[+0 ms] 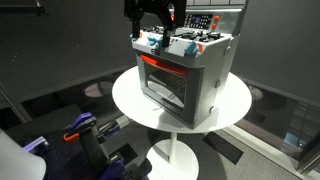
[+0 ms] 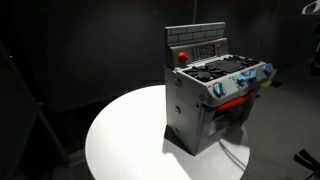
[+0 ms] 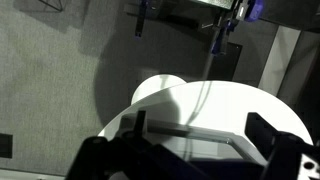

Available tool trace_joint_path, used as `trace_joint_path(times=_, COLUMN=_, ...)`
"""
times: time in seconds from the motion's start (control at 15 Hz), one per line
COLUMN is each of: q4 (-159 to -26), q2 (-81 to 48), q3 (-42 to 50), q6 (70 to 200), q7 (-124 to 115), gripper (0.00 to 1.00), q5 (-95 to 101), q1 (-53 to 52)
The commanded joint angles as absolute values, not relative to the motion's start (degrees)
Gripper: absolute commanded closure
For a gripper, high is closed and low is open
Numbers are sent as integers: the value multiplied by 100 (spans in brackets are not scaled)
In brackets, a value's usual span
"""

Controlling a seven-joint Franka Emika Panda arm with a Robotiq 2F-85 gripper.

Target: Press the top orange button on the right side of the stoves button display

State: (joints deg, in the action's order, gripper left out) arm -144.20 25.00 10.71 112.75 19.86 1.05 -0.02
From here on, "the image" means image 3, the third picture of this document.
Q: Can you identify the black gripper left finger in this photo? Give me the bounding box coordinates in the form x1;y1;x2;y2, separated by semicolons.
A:
66;111;200;180

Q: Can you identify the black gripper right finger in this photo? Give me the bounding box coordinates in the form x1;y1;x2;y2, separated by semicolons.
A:
245;112;320;180

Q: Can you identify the round white table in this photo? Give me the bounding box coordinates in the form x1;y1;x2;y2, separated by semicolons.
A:
97;74;314;168

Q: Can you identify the black floor plate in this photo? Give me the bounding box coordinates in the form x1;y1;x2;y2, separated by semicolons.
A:
208;43;242;81

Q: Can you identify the blue clamp on stand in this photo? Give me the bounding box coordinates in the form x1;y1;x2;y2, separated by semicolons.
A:
211;0;264;56

